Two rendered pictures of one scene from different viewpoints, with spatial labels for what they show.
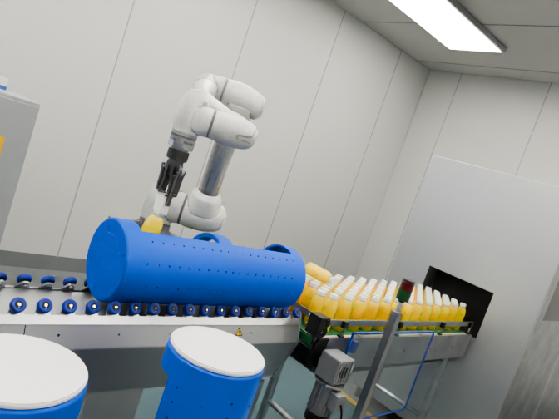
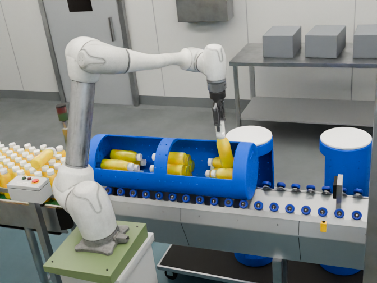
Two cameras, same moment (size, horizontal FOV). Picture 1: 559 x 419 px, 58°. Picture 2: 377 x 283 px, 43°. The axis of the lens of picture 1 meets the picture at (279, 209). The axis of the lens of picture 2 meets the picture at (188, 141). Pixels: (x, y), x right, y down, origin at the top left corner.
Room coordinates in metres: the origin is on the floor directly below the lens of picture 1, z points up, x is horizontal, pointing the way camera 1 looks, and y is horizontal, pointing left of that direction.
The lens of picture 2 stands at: (2.72, 2.29, 2.28)
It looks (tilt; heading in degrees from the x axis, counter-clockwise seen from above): 25 degrees down; 247
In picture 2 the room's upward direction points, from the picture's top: 7 degrees counter-clockwise
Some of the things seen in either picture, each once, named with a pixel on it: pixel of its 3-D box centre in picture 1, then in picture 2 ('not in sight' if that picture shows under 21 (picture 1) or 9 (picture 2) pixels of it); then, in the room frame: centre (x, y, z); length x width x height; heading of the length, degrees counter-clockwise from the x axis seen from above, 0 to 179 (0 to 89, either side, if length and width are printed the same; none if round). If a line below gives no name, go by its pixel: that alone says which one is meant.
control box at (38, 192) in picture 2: not in sight; (30, 188); (2.66, -0.09, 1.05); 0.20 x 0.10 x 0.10; 135
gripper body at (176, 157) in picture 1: (175, 161); (217, 99); (1.76, 0.40, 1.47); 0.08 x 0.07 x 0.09; 45
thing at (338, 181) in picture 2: not in sight; (338, 193); (1.36, 0.79, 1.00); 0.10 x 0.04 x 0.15; 45
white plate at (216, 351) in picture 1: (218, 349); (248, 136); (1.39, 0.04, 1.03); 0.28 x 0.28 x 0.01
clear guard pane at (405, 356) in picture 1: (382, 375); not in sight; (2.57, -0.79, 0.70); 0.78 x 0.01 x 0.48; 135
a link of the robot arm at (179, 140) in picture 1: (181, 141); (216, 84); (1.76, 0.40, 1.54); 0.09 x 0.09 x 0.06
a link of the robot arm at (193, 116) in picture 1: (195, 113); (212, 60); (1.76, 0.38, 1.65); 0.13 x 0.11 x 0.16; 100
